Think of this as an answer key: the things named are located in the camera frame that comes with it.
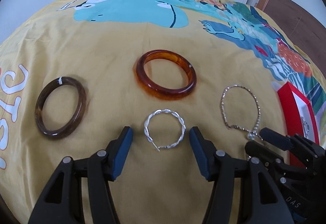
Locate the yellow dinosaur print bedspread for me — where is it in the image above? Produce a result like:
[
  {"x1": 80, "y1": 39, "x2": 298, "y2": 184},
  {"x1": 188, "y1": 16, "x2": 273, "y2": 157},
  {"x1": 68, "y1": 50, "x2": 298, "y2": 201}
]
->
[{"x1": 1, "y1": 0, "x2": 325, "y2": 223}]

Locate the silver chain necklace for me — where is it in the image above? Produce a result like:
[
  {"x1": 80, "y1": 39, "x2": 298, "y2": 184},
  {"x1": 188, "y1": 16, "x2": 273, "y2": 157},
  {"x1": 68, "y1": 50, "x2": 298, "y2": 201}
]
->
[{"x1": 219, "y1": 84, "x2": 266, "y2": 142}]

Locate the silver twisted hoop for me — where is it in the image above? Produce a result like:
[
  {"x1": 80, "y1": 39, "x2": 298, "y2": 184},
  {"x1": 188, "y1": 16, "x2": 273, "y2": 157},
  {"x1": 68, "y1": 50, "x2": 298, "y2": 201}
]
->
[{"x1": 144, "y1": 109, "x2": 186, "y2": 152}]

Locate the red white jewelry box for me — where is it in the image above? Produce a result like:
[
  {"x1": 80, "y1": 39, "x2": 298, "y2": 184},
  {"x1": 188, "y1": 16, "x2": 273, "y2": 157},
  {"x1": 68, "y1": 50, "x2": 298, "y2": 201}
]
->
[{"x1": 276, "y1": 81, "x2": 320, "y2": 168}]

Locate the dark brown bangle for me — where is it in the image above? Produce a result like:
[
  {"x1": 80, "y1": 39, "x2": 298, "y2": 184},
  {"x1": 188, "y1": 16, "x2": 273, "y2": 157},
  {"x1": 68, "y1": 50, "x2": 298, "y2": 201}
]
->
[{"x1": 35, "y1": 77, "x2": 87, "y2": 140}]

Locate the amber orange bangle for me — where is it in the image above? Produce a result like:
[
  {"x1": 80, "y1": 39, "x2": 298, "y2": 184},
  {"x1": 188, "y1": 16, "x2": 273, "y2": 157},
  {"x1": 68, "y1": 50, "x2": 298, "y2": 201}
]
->
[{"x1": 135, "y1": 49, "x2": 197, "y2": 100}]

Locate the wooden headboard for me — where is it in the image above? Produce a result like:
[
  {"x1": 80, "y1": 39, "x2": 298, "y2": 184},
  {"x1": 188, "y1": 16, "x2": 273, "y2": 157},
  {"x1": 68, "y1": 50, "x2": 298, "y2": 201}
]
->
[{"x1": 256, "y1": 0, "x2": 325, "y2": 59}]

